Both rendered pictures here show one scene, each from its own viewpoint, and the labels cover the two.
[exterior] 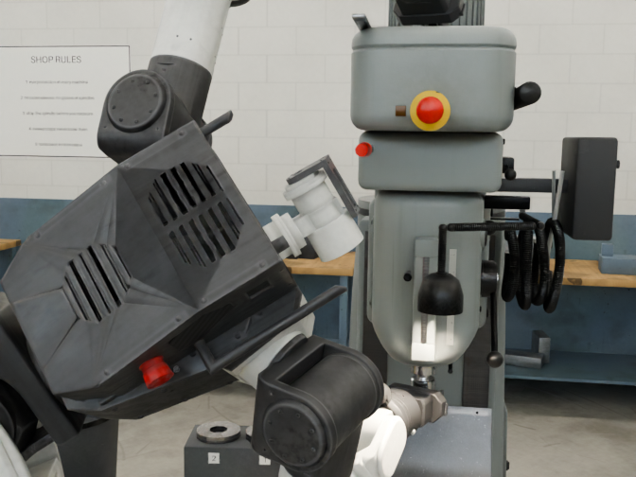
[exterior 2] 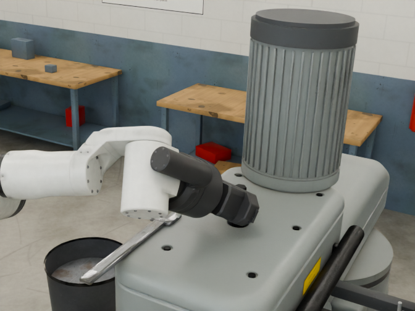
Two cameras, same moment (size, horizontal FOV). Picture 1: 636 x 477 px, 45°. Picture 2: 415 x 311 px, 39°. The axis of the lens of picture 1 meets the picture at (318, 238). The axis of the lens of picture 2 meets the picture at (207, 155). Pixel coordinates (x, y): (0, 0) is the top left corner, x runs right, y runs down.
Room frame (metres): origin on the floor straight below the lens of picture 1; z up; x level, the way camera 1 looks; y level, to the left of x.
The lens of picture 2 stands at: (0.54, -0.43, 2.37)
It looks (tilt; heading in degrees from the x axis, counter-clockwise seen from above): 22 degrees down; 18
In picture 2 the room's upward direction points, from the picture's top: 2 degrees clockwise
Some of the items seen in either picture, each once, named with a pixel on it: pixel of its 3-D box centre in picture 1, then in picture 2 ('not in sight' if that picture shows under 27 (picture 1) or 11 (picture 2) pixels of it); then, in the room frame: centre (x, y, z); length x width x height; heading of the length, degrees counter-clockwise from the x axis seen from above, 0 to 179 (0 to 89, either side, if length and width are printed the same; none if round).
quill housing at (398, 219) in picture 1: (427, 273); not in sight; (1.41, -0.20, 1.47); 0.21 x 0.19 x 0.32; 81
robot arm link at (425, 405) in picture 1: (402, 411); not in sight; (1.33, -0.16, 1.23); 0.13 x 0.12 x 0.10; 60
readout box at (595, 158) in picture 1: (588, 185); not in sight; (1.65, -0.58, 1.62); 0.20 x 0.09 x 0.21; 171
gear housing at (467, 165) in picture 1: (431, 158); not in sight; (1.45, -0.21, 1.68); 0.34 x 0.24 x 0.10; 171
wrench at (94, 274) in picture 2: (364, 26); (133, 243); (1.27, -0.07, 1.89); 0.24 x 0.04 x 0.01; 172
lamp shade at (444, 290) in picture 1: (440, 291); not in sight; (1.20, -0.20, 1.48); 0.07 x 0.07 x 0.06
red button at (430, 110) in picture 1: (430, 110); not in sight; (1.16, -0.16, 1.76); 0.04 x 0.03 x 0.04; 81
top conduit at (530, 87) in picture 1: (513, 99); (320, 286); (1.42, -0.35, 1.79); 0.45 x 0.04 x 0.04; 171
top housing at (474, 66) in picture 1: (432, 87); (239, 258); (1.42, -0.20, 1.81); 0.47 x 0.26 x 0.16; 171
